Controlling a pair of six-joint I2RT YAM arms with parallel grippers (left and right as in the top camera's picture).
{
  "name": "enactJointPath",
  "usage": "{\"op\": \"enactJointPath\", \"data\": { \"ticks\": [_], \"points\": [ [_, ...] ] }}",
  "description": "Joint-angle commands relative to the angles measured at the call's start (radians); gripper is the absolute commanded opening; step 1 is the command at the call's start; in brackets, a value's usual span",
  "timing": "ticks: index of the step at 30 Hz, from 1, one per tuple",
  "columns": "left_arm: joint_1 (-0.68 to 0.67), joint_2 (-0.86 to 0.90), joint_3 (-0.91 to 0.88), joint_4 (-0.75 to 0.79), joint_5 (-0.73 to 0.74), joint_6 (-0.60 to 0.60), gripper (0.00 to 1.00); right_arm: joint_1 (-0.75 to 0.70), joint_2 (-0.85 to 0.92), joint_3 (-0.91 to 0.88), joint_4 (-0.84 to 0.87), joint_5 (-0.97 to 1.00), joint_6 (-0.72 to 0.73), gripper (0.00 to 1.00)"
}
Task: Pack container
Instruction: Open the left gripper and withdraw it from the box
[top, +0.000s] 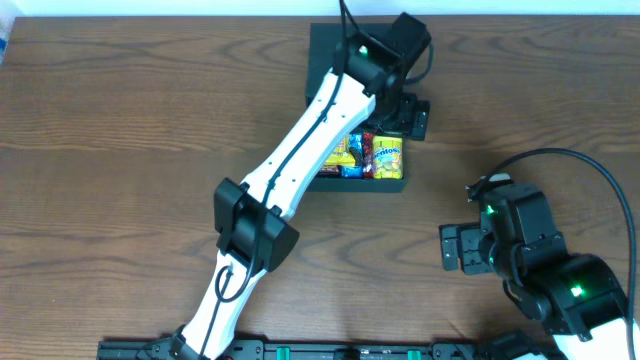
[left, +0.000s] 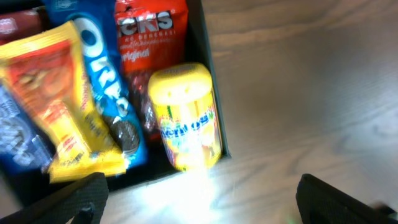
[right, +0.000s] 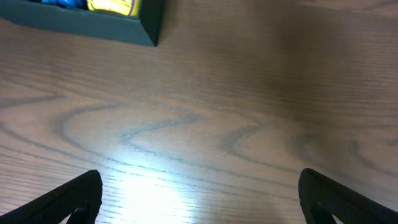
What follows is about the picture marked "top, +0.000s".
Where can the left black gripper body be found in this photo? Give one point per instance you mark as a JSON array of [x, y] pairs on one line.
[[413, 116]]

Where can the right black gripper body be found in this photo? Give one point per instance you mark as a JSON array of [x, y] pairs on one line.
[[455, 247]]

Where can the yellow round candy container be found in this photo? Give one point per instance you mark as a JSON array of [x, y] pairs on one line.
[[387, 157]]

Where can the red hacks sweets bag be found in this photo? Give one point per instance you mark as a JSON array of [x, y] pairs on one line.
[[367, 150]]

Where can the blue oreo cookie pack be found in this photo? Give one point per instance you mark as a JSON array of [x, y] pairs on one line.
[[356, 171]]

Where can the yellow peanut butter snack packet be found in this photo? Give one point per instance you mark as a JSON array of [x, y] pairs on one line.
[[341, 154]]

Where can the red hello panda box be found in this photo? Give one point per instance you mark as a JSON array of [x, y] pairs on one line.
[[329, 171]]

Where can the dark green box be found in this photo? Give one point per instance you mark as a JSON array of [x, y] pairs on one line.
[[324, 38]]

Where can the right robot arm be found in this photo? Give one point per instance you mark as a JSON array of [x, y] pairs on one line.
[[576, 298]]

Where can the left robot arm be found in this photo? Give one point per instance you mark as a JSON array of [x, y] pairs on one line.
[[363, 87]]

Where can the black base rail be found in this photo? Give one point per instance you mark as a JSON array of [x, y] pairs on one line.
[[350, 351]]

